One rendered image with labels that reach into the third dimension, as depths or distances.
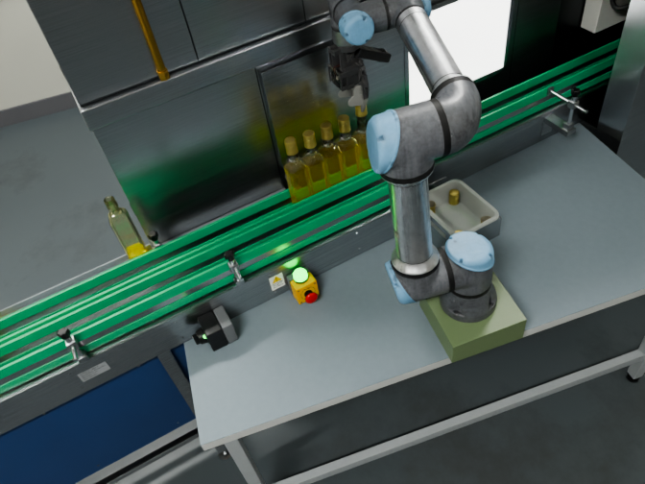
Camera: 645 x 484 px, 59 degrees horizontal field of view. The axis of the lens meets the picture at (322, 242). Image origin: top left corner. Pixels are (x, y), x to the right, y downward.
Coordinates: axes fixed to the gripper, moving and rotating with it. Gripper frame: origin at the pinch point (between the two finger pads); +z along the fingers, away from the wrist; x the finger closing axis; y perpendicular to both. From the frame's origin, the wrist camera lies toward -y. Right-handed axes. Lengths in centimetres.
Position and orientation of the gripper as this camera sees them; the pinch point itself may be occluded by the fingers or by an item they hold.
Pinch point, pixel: (360, 104)
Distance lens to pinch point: 168.9
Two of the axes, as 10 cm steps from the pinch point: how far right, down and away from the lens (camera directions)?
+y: -8.8, 4.2, -2.4
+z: 1.3, 6.8, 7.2
